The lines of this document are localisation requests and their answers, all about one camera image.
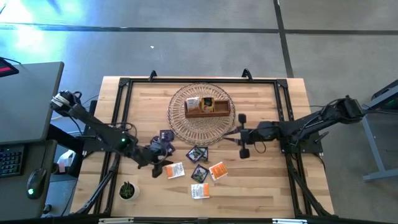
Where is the dark low desk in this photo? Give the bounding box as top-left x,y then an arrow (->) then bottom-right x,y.
0,139 -> 58,222

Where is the wooden tea organizer box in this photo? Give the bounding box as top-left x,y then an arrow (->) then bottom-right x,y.
183,96 -> 231,119

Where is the small plant in white pot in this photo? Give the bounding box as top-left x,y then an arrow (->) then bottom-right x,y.
118,181 -> 141,201

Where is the silver metal bracket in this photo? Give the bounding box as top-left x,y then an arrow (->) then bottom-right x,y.
272,218 -> 308,224
98,217 -> 135,224

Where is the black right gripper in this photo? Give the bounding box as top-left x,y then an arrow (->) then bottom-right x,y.
238,113 -> 281,160

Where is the black keyboard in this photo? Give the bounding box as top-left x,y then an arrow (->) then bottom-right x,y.
0,144 -> 25,179

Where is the small white pink box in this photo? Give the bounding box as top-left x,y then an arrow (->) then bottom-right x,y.
57,149 -> 76,174

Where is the yellow tea packet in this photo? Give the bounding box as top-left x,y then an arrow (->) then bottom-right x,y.
200,97 -> 215,113

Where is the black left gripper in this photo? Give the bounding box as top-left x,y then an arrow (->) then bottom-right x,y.
136,135 -> 174,179

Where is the grey metal stand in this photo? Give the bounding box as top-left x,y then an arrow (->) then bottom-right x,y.
362,79 -> 398,183

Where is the purple foil tea packet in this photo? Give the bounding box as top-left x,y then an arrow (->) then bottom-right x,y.
150,136 -> 176,156
159,129 -> 175,141

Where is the black red device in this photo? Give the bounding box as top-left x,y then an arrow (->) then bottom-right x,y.
0,57 -> 20,78

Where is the grey office desk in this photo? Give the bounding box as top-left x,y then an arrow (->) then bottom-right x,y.
0,61 -> 65,146

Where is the black computer mouse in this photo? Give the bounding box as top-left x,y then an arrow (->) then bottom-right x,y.
26,167 -> 47,200

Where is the orange white Tazo tea packet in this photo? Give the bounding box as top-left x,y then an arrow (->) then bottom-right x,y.
185,96 -> 200,112
164,162 -> 186,180
190,183 -> 210,200
208,161 -> 229,182

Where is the black metal table frame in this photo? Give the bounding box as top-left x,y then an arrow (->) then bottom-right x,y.
73,68 -> 336,218

